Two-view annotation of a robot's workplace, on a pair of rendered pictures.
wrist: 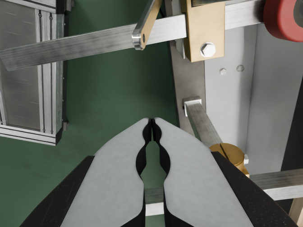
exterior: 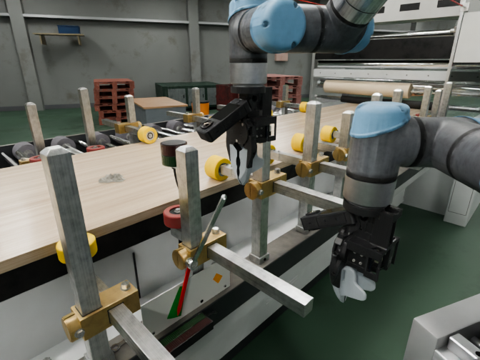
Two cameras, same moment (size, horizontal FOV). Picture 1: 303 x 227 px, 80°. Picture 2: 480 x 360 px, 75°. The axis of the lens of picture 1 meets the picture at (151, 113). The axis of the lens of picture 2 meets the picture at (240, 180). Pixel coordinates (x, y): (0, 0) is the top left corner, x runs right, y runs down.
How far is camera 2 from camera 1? 0.63 m
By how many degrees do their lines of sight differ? 54
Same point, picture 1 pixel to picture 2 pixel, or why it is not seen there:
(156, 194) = (298, 195)
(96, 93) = not seen: outside the picture
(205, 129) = (256, 220)
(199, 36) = (212, 236)
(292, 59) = not seen: hidden behind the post
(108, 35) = (242, 265)
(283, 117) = (223, 213)
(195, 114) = (257, 239)
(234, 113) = (246, 249)
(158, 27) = (221, 251)
